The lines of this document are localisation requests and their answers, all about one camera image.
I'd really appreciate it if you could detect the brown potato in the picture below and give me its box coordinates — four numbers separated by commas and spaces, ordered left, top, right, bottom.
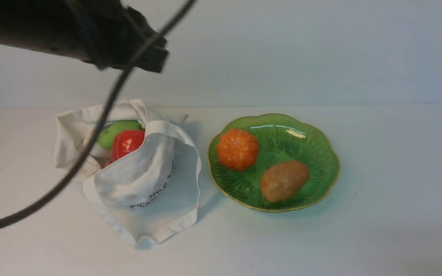
260, 159, 310, 203

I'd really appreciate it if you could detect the white cloth bag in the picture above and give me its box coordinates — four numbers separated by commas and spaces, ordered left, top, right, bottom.
54, 99, 202, 246

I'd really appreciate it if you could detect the orange pumpkin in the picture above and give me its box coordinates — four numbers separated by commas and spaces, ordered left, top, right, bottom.
216, 128, 259, 172

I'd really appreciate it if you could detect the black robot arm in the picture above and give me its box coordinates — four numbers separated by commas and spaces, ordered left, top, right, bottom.
0, 0, 156, 70

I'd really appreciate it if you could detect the green glass plate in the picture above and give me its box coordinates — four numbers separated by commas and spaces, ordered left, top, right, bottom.
207, 113, 340, 213

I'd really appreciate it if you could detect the black cable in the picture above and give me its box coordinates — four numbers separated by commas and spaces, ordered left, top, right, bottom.
0, 0, 198, 235

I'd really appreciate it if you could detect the green and white vegetable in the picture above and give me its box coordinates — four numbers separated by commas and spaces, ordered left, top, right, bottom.
96, 120, 144, 150

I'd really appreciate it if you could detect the red bell pepper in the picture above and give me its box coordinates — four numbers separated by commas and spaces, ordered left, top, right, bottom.
112, 130, 145, 162

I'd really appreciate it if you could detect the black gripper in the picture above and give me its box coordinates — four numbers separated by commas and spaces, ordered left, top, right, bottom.
87, 0, 156, 70

